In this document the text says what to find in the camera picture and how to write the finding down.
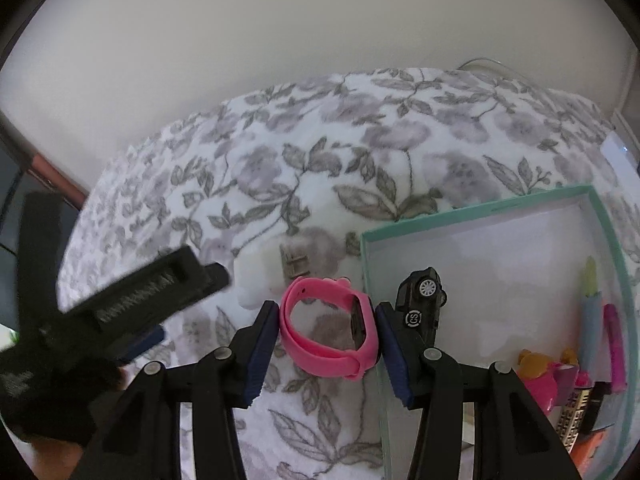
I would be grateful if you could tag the white power strip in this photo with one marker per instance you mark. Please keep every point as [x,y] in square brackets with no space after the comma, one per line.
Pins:
[620,155]

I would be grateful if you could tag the large coral blue utility knife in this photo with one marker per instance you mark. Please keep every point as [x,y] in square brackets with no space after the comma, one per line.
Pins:
[590,330]

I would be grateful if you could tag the small orange blue utility knife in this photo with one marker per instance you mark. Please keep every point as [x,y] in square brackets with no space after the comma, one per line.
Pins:
[590,447]

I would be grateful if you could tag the teal-edged white box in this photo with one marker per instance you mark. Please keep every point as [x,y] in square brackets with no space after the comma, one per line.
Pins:
[500,260]

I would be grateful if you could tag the white plug adapter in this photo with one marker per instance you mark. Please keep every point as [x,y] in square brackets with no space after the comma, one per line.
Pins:
[255,275]

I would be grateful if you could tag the gold patterned lighter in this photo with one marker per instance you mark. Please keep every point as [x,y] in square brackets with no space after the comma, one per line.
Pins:
[572,420]

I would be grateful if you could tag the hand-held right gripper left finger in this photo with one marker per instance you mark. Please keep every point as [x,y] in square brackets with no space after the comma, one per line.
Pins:
[260,355]

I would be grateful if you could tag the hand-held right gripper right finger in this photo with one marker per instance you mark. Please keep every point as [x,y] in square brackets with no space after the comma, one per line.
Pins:
[392,355]

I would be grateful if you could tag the purple lighter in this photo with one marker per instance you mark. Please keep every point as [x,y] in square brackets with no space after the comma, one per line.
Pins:
[614,350]

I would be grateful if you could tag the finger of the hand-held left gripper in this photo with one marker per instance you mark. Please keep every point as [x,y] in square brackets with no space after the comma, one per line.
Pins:
[215,279]
[145,340]

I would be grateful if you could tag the black toy car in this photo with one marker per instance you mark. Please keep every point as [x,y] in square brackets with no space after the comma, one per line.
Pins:
[420,305]

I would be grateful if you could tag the black rectangular block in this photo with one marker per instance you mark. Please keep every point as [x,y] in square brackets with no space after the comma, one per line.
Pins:
[597,405]

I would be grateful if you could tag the dark furniture with brown edge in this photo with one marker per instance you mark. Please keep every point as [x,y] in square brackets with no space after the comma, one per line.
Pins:
[10,200]

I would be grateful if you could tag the pink watch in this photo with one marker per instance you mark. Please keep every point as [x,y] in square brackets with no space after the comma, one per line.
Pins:
[320,362]

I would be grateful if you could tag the brown dog toy figure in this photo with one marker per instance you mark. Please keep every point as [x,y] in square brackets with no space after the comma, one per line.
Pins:
[537,385]

